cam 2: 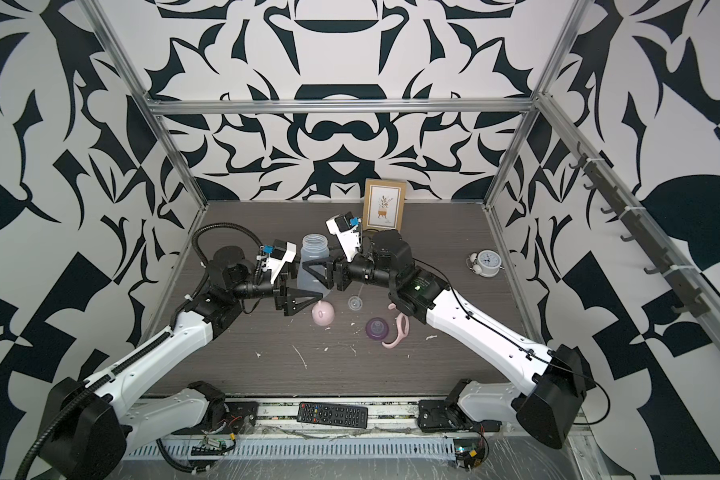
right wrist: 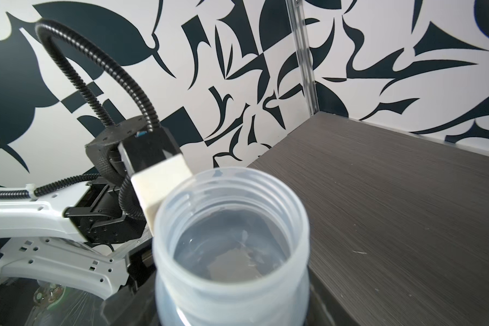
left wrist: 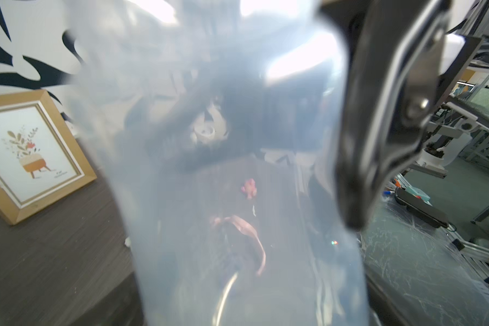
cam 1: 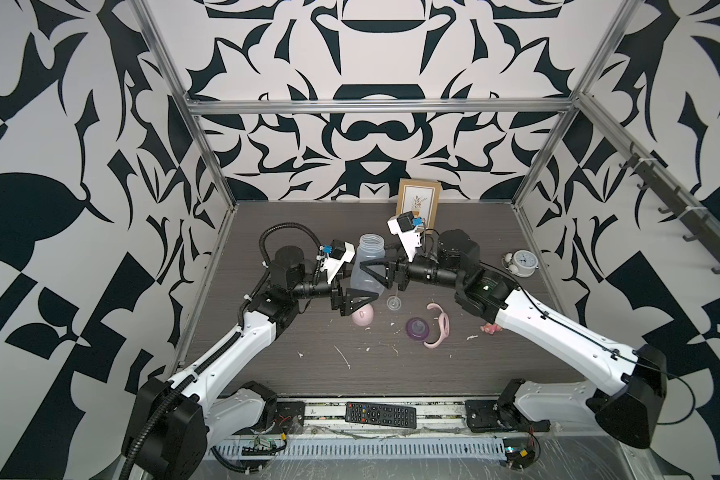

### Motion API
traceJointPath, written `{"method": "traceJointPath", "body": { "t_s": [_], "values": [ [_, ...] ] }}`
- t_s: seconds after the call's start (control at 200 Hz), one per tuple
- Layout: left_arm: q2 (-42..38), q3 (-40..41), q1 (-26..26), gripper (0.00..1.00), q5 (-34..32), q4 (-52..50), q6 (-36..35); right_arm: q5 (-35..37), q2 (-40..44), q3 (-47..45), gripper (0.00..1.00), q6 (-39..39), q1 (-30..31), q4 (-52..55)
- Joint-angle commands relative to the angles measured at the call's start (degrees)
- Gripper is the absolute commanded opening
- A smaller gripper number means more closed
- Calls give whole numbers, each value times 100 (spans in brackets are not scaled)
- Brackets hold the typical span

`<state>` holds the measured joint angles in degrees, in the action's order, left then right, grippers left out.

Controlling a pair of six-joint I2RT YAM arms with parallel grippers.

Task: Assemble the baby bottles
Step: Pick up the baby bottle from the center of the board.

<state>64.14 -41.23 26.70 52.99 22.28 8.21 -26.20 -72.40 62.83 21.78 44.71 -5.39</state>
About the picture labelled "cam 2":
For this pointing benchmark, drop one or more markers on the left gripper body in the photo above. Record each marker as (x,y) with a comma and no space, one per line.
(263,290)

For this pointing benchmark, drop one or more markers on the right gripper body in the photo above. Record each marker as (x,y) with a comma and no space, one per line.
(362,270)

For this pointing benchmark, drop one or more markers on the clear straw with weight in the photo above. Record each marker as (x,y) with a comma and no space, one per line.
(355,302)

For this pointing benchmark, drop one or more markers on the clear baby bottle body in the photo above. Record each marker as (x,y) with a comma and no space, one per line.
(314,247)

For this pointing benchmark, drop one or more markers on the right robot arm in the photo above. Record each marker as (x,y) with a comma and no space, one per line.
(548,386)

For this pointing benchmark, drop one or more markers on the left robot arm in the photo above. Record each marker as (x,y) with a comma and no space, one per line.
(89,426)

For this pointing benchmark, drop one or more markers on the pink bottle cap dome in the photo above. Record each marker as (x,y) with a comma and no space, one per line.
(323,313)

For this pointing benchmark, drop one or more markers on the black remote control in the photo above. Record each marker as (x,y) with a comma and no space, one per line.
(331,414)

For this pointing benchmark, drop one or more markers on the white alarm clock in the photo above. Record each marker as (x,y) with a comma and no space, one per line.
(485,263)

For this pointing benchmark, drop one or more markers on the green circuit board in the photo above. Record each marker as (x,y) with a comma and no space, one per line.
(470,455)

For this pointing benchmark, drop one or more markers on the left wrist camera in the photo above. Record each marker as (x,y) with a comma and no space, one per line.
(275,257)

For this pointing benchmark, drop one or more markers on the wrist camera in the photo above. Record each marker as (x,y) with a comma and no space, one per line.
(275,257)
(346,228)

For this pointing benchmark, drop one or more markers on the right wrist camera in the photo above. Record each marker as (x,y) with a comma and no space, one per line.
(346,228)

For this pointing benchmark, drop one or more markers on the wooden picture frame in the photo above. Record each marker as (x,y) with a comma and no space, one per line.
(383,204)

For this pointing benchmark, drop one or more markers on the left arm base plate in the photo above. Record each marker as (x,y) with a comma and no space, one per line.
(238,417)

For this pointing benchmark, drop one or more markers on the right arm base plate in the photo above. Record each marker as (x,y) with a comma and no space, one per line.
(440,416)

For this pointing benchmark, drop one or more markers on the white slotted cable duct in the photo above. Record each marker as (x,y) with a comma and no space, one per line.
(430,448)

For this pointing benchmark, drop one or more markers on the wall hook rack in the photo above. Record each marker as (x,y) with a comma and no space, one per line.
(644,230)

